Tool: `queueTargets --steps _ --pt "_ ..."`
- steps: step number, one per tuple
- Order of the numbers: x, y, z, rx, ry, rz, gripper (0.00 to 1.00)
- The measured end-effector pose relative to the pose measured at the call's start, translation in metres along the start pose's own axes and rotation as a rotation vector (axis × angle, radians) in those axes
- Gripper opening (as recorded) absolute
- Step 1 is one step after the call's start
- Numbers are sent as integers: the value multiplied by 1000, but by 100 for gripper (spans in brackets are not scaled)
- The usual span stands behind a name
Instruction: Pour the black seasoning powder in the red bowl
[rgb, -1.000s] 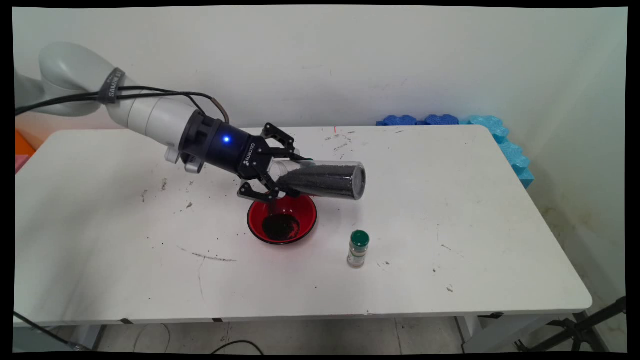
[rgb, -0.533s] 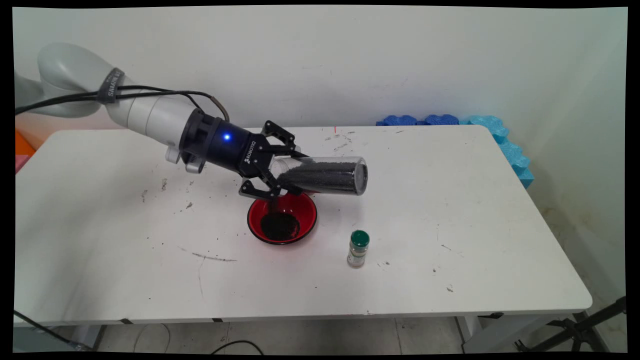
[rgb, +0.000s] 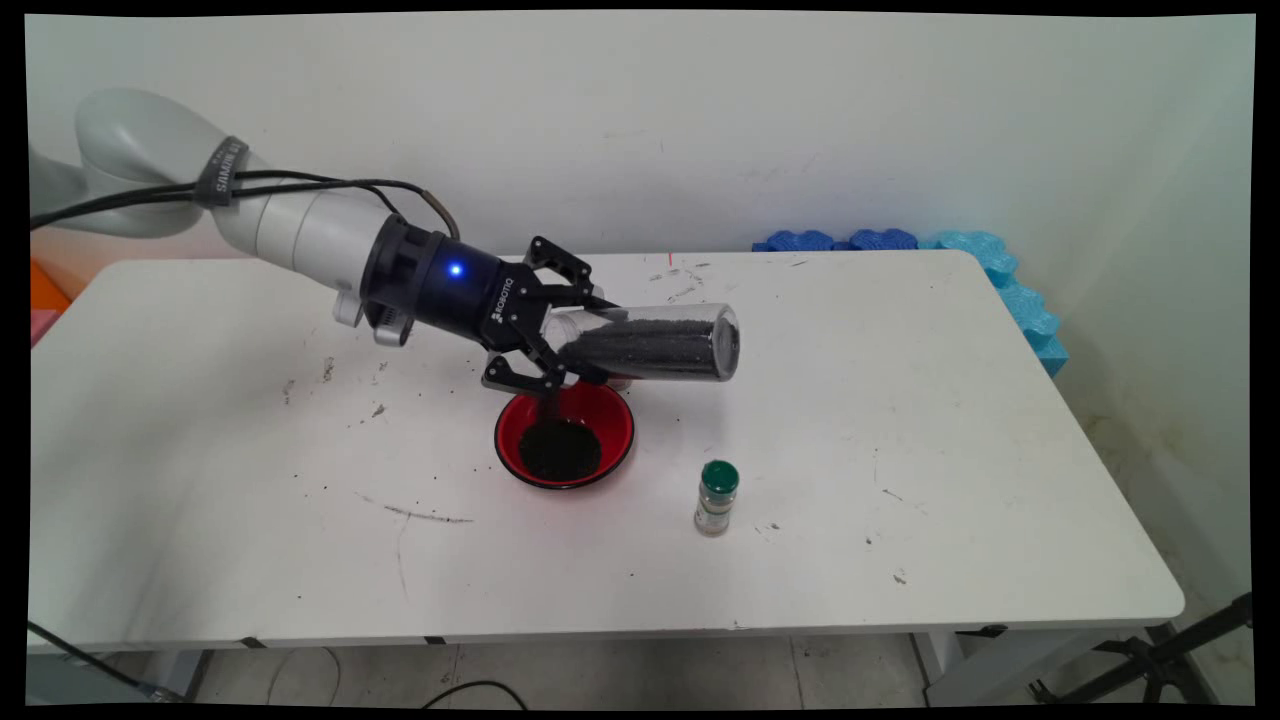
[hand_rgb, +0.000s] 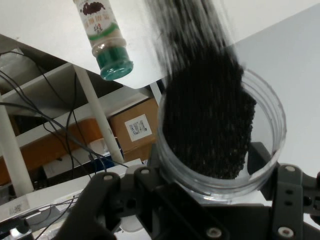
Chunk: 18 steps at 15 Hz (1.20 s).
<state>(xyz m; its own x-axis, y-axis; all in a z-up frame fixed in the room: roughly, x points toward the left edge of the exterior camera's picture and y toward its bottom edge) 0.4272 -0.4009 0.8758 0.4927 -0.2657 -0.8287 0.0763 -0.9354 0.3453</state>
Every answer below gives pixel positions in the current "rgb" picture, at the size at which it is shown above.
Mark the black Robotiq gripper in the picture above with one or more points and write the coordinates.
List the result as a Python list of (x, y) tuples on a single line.
[(480, 295)]

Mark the clear jar with dark grains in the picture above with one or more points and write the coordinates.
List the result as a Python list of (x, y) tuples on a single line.
[(660, 345)]

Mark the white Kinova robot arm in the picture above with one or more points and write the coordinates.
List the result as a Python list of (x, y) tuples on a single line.
[(300, 235)]

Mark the red bowl with black rim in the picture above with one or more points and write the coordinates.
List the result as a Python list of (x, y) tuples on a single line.
[(615, 425)]

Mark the pile of dark grains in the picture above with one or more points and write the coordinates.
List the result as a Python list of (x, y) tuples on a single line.
[(560, 452)]

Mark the dark blue foam piece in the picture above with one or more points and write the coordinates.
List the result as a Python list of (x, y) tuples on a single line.
[(882, 239), (797, 241)]

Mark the light blue foam mat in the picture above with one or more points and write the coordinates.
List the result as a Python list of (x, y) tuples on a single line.
[(1015, 290)]

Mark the orange foam block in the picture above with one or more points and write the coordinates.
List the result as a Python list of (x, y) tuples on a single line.
[(45, 285)]

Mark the pink foam block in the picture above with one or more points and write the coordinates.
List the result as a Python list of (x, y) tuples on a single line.
[(42, 325)]

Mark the black tripod stand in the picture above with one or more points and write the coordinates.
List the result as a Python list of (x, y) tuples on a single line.
[(1150, 660)]

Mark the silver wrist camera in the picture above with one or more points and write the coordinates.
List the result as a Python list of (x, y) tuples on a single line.
[(385, 325)]

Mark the white table leg frame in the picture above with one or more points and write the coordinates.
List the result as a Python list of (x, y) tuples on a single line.
[(990, 665)]

